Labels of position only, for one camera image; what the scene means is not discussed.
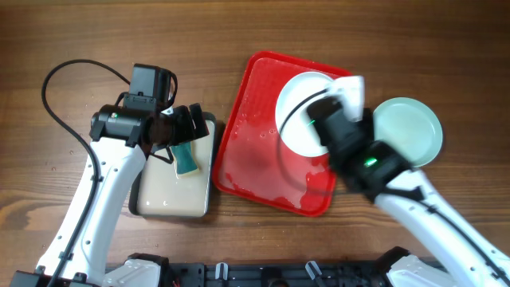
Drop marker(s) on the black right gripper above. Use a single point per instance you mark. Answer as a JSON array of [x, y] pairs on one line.
[[362, 129]]

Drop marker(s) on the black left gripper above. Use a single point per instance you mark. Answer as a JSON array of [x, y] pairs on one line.
[[187, 130]]

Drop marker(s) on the green yellow sponge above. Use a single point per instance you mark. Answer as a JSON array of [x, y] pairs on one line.
[[184, 160]]

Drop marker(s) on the pale green plate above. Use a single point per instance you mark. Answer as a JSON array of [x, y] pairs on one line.
[[411, 128]]

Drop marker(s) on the white plate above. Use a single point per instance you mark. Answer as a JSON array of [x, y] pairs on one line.
[[299, 135]]

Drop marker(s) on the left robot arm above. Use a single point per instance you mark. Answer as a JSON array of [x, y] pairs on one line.
[[122, 139]]

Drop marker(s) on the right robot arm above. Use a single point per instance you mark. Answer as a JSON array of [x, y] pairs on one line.
[[376, 170]]

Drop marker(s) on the black water tray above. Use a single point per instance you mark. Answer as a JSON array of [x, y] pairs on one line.
[[160, 191]]

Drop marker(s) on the red plastic tray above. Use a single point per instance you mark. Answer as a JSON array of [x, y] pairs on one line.
[[253, 161]]

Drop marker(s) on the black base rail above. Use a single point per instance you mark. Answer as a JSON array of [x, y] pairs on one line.
[[259, 275]]

